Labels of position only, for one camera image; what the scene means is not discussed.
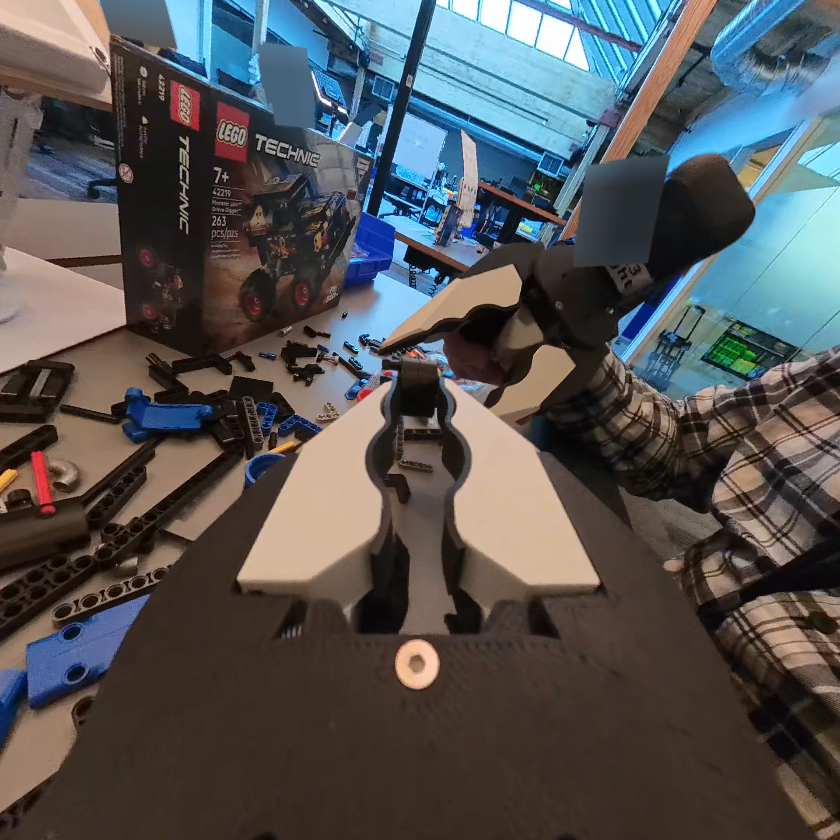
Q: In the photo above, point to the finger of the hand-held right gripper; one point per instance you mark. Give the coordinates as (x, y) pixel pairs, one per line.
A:
(541, 380)
(472, 292)

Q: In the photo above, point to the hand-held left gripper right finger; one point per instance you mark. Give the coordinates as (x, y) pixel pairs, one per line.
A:
(525, 525)

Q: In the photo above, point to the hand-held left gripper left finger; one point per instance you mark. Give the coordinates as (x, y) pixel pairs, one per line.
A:
(315, 525)

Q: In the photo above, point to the black connector assembly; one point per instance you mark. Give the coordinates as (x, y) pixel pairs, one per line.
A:
(417, 387)

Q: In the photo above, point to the person's right forearm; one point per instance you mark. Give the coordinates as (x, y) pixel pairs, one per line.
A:
(623, 426)

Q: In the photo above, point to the grey desk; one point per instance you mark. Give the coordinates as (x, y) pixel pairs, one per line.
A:
(98, 374)

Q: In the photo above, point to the person's right hand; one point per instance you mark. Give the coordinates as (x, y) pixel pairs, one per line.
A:
(472, 358)

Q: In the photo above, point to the blue wheel rim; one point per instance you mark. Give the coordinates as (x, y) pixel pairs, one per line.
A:
(262, 469)

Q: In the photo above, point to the black L-shaped beam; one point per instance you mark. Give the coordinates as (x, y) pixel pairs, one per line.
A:
(397, 489)

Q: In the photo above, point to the blue L-shaped beam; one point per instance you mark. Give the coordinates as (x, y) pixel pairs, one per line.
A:
(298, 426)

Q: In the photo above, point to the black hand trolley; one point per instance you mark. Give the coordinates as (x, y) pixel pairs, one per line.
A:
(673, 341)

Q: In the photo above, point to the blue bin of plastic bags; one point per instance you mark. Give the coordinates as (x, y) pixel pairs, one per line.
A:
(371, 249)

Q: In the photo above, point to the blue bent short beam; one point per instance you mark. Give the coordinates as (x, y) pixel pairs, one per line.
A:
(268, 413)

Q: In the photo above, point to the tan cardboard sheet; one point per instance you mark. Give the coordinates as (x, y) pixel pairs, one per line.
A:
(467, 170)

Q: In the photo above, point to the long grey beam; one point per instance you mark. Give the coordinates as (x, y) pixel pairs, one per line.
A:
(249, 420)

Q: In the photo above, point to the black seven-hole beam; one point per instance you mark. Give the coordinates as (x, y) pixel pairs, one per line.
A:
(423, 433)

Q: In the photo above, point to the black square panel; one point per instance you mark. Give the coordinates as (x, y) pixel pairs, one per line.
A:
(249, 387)

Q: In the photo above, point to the white board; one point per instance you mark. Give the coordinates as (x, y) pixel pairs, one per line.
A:
(417, 148)

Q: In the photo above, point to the scattered small pins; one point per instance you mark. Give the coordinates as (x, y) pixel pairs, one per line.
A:
(321, 341)

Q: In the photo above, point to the green lit screen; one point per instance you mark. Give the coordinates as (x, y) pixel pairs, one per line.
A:
(741, 348)

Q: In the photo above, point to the blue folded panel piece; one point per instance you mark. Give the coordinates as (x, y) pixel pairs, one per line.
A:
(164, 413)

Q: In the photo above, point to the long black beam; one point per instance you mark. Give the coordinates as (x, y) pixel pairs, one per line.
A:
(118, 538)

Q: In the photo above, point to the black bent beam with pins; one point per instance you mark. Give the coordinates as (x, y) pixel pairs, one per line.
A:
(197, 364)

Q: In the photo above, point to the black floor pole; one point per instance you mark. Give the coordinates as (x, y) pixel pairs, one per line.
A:
(400, 105)

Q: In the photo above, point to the dark grey nine-hole beam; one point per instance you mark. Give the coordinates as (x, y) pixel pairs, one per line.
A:
(105, 594)

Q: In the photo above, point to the thin black axle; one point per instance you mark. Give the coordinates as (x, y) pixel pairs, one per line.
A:
(85, 413)

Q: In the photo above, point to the silver curved pipe piece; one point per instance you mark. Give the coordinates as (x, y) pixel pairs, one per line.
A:
(62, 476)

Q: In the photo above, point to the glass skylight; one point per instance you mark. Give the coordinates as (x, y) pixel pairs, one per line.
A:
(525, 26)

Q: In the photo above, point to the black curved panel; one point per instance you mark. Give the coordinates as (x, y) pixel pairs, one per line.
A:
(39, 535)

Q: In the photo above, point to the blue rectangular panel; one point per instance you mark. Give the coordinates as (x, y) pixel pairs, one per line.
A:
(72, 656)

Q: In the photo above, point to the monster truck toy box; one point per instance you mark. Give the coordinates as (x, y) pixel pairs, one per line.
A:
(197, 262)

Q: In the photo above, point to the red axle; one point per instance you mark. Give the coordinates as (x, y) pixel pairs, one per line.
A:
(40, 482)

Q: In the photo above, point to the thin black beam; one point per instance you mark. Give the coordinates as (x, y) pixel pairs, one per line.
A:
(26, 443)

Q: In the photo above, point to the short yellow axle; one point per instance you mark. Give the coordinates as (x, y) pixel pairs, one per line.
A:
(5, 481)

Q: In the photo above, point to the blue curved panel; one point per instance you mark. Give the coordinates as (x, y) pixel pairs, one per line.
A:
(10, 699)

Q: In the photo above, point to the black bent frame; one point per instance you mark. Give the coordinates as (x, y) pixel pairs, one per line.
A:
(302, 361)

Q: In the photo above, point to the wooden support post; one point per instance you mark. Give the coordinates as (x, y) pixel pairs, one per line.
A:
(656, 72)

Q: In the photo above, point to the black frame piece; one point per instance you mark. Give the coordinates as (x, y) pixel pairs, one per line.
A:
(33, 390)

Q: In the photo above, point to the silver air duct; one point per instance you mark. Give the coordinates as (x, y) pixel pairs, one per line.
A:
(768, 39)

